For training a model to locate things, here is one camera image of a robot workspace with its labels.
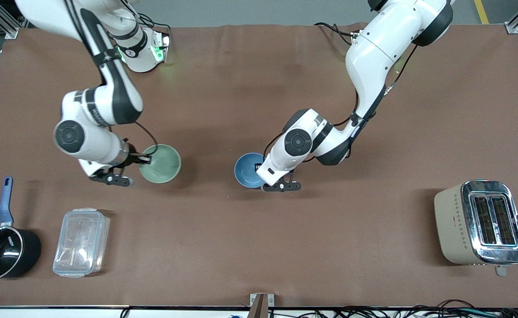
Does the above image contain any blue bowl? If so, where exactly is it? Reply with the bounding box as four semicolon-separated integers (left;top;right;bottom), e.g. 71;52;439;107
234;152;268;189

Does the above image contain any green bowl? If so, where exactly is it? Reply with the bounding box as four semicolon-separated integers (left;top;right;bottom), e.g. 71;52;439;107
139;144;182;184

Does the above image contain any brown table mat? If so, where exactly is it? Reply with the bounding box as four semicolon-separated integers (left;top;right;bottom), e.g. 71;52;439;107
0;23;518;308

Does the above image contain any clear plastic food container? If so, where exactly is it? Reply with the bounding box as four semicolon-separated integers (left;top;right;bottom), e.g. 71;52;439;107
53;208;110;278

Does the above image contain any beige chrome toaster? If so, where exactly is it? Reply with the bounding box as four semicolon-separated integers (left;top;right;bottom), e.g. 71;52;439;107
434;180;518;277

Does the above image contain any black saucepan with blue handle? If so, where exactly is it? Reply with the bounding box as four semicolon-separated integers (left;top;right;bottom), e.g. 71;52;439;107
0;177;42;282

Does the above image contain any metal mount bracket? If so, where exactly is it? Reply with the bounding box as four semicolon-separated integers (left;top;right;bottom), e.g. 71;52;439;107
249;293;275;318

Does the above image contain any black right arm base cable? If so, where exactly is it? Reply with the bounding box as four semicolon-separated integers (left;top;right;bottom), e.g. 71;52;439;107
137;13;172;35

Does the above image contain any black arm base cable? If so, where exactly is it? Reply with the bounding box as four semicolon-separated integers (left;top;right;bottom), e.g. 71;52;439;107
137;13;172;35
314;21;361;45

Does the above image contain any black left arm base cable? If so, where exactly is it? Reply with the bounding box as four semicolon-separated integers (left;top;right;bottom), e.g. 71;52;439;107
314;21;361;45

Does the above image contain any black floor cable tangle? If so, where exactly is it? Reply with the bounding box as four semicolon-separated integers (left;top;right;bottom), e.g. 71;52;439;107
268;299;518;318

